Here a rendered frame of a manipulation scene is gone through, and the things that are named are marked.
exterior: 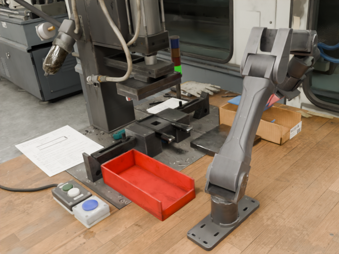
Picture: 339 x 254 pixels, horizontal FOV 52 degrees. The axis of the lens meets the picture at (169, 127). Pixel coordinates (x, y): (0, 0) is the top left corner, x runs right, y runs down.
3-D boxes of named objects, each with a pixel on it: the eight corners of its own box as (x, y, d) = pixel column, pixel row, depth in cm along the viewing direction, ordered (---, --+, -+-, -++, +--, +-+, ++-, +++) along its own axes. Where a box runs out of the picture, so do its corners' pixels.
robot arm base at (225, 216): (182, 209, 75) (207, 224, 70) (237, 169, 87) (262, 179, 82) (184, 237, 79) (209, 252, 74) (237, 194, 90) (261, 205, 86)
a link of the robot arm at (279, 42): (290, 27, 102) (244, 25, 79) (322, 29, 97) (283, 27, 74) (284, 69, 106) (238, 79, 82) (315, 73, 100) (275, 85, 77)
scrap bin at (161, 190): (162, 221, 84) (160, 202, 81) (103, 183, 100) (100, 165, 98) (195, 197, 91) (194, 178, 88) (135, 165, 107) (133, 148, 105)
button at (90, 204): (88, 217, 85) (87, 210, 84) (79, 210, 87) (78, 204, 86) (102, 209, 87) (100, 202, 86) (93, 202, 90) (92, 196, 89)
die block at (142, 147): (147, 160, 109) (145, 139, 106) (128, 150, 116) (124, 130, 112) (190, 136, 121) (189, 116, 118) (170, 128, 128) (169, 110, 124)
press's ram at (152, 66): (141, 111, 100) (127, 3, 87) (92, 92, 118) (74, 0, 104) (184, 91, 111) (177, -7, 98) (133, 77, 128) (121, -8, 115)
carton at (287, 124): (281, 148, 110) (282, 126, 107) (219, 127, 127) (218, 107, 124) (300, 132, 118) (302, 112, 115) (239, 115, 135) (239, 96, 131)
